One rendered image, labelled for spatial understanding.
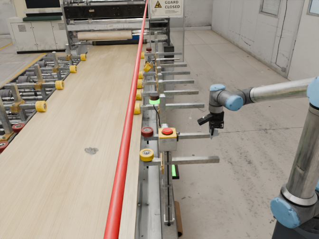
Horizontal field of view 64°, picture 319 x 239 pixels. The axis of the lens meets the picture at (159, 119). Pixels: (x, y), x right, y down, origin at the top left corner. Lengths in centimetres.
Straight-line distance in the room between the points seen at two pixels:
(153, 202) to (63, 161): 56
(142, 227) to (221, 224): 99
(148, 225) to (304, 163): 82
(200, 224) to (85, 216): 128
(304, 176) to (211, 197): 135
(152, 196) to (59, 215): 60
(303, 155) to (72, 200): 101
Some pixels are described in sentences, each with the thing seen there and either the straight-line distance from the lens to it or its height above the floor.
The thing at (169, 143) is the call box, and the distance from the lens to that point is 101.
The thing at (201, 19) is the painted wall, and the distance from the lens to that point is 1058.
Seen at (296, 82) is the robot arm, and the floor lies 132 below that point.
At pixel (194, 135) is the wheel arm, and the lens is 169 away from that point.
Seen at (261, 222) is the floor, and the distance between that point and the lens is 239.
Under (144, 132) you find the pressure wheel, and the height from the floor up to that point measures 91.
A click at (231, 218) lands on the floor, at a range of 235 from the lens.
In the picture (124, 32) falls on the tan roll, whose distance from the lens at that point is 401.
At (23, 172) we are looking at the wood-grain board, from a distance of 152.
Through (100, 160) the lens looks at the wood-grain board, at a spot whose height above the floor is 90.
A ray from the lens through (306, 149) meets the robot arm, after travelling 119.
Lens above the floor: 176
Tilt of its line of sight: 29 degrees down
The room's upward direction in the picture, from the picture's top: 2 degrees counter-clockwise
